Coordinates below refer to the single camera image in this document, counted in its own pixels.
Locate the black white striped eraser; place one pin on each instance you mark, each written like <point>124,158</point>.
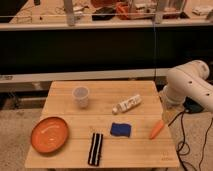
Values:
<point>95,149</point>

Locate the blue cloth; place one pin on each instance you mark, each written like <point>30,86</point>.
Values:
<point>120,129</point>

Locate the white plastic bottle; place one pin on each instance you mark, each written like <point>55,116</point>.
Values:
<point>127,104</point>

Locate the translucent white cup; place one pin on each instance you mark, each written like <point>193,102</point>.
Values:
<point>81,96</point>

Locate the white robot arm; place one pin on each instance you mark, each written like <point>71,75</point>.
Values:
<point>189,80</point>

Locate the wooden table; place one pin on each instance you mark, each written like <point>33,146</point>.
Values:
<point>135,151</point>

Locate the orange plate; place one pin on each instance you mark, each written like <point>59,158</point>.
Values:
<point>49,135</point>

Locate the orange carrot toy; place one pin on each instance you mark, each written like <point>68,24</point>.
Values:
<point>156,129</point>

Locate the grey metal shelf rail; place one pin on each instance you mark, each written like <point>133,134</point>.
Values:
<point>42,81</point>

